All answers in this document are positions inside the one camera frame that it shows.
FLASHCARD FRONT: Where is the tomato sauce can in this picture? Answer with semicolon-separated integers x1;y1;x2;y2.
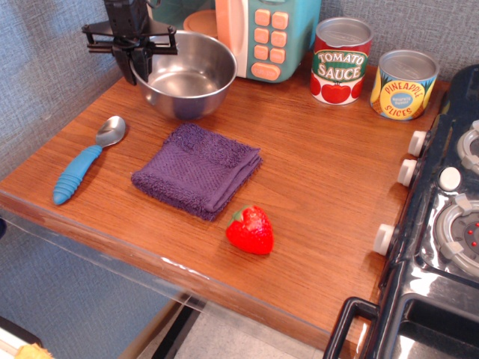
310;16;373;105

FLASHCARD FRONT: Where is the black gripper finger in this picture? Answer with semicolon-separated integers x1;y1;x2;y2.
112;46;136;85
130;47;153;82

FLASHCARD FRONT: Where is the white stove knob lower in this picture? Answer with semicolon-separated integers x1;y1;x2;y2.
373;224;395;256

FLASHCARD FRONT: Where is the pineapple slices can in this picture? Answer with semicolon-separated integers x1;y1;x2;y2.
370;49;439;120

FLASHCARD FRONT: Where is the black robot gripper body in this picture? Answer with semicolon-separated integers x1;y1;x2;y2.
82;0;177;55

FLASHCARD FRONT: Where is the white stove knob middle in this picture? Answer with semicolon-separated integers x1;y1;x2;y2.
397;159;417;187

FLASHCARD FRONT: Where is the stainless steel bowl pot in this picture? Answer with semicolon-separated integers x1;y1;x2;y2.
130;31;237;120

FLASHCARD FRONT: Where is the purple folded towel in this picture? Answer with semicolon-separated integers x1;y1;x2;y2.
131;123;262;221

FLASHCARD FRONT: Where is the black toy stove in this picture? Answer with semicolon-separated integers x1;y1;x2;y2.
324;65;478;358

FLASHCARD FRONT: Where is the white stove knob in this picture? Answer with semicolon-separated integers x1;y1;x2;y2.
373;224;395;256
408;131;427;157
397;159;417;187

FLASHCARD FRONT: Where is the red toy strawberry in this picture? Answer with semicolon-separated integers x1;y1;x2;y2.
225;206;274;255

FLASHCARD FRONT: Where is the teal toy microwave oven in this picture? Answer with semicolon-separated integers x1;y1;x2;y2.
150;0;321;83

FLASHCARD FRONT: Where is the blue handled metal spoon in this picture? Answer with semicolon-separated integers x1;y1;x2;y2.
52;115;126;205

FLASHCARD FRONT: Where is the white stove knob upper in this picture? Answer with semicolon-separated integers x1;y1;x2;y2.
408;131;427;157

